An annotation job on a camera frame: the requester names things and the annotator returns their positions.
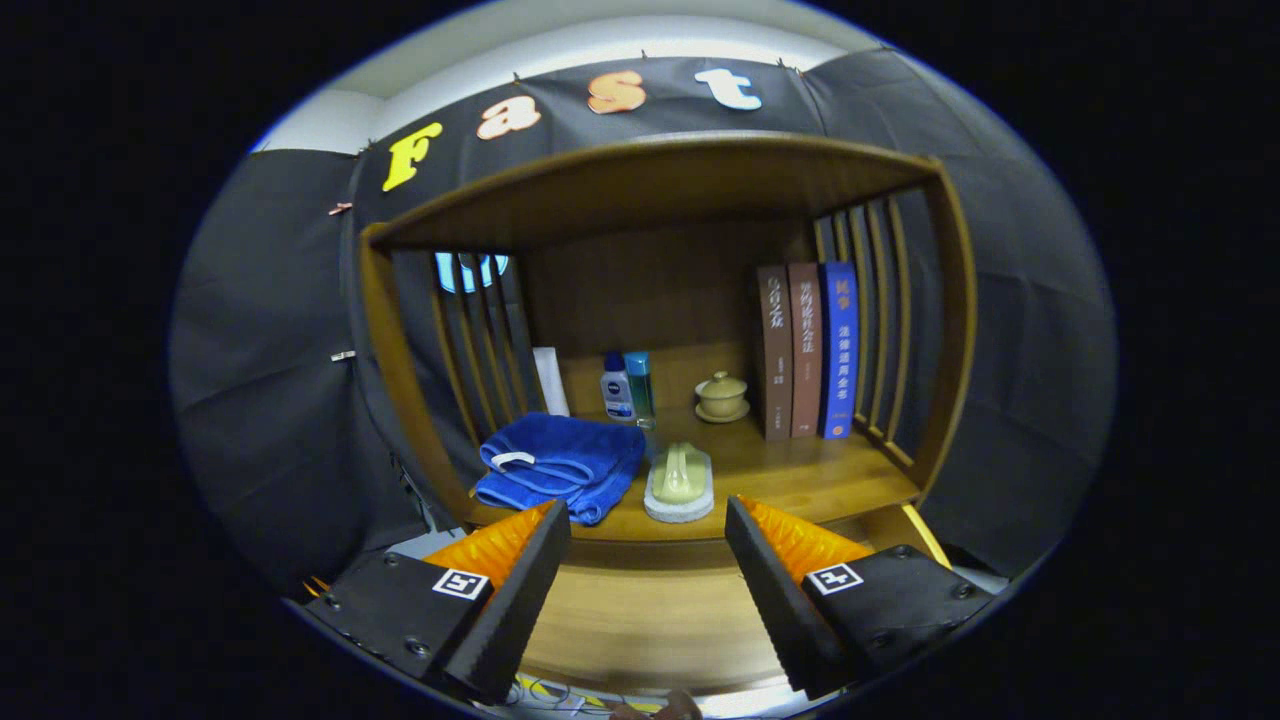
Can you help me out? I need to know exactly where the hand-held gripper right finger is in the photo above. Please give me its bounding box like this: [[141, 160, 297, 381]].
[[725, 495, 996, 701]]

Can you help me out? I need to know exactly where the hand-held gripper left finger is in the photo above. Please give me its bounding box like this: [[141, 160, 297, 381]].
[[300, 498, 573, 706]]

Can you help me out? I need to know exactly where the wooden drawer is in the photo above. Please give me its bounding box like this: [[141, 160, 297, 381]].
[[515, 503, 953, 698]]

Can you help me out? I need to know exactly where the wooden countertop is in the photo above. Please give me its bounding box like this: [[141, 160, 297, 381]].
[[465, 340, 921, 546]]

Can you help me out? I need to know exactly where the wooden cabinet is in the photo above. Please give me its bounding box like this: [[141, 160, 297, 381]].
[[357, 130, 979, 546]]

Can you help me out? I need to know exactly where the blue towel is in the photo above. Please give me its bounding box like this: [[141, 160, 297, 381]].
[[472, 412, 647, 527]]

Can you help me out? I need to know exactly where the beige lidded teacup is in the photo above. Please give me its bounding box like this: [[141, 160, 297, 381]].
[[695, 371, 751, 424]]

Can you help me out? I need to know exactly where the white tube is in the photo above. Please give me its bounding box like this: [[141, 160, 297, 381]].
[[532, 346, 571, 418]]

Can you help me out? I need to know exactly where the white bottle with blue cap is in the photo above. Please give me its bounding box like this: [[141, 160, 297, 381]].
[[601, 352, 637, 423]]

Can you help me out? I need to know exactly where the teal bottle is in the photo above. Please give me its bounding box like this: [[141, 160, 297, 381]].
[[624, 350, 658, 429]]

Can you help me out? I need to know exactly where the dark brown book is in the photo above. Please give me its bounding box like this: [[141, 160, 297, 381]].
[[756, 264, 795, 442]]

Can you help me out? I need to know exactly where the reddish brown book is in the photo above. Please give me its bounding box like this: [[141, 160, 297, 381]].
[[787, 261, 825, 439]]

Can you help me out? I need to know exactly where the blue book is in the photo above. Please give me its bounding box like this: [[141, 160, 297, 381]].
[[819, 261, 860, 441]]

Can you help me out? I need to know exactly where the black backdrop cloth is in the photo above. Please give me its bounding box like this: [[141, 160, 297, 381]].
[[170, 45, 1119, 601]]

